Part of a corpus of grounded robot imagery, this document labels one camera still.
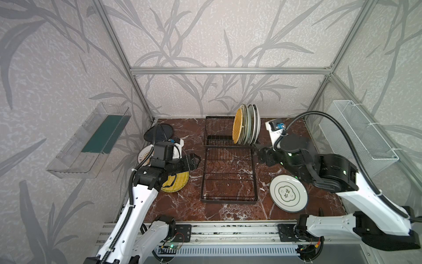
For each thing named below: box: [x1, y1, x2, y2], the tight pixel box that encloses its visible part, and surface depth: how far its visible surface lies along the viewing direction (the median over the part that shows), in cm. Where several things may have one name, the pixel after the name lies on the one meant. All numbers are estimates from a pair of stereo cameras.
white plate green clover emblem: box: [269, 174, 309, 214], surface depth 85 cm
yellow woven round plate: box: [160, 171, 190, 193], surface depth 88 cm
